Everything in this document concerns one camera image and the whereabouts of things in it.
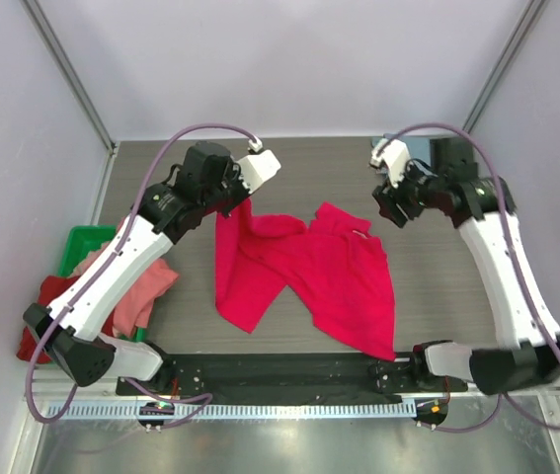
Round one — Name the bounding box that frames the folded blue t shirt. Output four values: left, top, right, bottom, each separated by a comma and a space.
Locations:
369, 134, 434, 174

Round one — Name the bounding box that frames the aluminium frame rail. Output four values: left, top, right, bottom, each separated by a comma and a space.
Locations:
22, 355, 560, 402

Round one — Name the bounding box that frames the hot pink t shirt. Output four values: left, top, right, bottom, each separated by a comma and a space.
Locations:
214, 200, 396, 360

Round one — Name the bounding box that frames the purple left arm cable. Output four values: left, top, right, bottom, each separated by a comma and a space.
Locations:
23, 122, 264, 428

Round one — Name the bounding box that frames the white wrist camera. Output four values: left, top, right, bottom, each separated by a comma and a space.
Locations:
236, 137, 281, 195
369, 138, 411, 189

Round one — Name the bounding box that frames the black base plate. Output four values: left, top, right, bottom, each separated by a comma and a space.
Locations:
114, 352, 469, 407

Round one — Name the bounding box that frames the green plastic bin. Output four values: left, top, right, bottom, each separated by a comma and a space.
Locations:
38, 226, 147, 342

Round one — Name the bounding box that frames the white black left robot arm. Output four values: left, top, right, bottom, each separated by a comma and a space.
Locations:
23, 141, 280, 395

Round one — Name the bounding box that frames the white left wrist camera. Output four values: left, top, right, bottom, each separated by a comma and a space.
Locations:
236, 137, 281, 195

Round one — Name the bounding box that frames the salmon pink t shirt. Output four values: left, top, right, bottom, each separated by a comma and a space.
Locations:
81, 216, 181, 340

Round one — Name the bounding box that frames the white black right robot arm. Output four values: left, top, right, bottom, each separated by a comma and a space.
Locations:
369, 137, 560, 395

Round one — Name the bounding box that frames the dark red t shirt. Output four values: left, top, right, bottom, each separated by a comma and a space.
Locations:
16, 276, 115, 361

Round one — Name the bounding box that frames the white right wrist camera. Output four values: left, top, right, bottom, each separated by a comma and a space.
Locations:
369, 138, 411, 189

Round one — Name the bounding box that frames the slotted white cable duct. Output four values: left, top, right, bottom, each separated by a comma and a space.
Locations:
62, 399, 417, 421

